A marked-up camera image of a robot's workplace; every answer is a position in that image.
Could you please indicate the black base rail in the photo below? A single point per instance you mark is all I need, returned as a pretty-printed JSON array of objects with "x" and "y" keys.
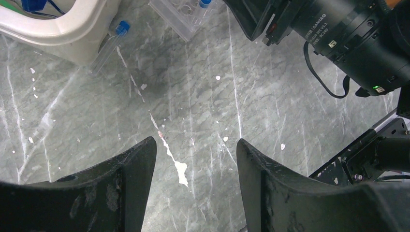
[{"x": 385, "y": 147}]

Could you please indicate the beige plastic bin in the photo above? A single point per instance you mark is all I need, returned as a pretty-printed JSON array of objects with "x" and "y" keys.
[{"x": 75, "y": 36}]

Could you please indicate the blue capped test tube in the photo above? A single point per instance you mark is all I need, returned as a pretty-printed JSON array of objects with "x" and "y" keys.
[
  {"x": 106, "y": 51},
  {"x": 200, "y": 11}
]

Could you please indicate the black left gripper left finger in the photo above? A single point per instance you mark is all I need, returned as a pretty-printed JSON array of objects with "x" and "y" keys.
[{"x": 108, "y": 197}]

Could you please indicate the clear acrylic tube rack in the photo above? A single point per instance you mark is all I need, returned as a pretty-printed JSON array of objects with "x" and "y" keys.
[{"x": 178, "y": 15}]

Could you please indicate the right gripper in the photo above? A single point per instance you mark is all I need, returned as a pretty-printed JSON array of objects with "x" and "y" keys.
[{"x": 369, "y": 40}]

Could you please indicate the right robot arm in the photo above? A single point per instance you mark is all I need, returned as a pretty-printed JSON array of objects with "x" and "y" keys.
[{"x": 369, "y": 40}]

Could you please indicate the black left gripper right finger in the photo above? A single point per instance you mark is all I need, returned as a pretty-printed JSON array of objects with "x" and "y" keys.
[{"x": 278, "y": 199}]

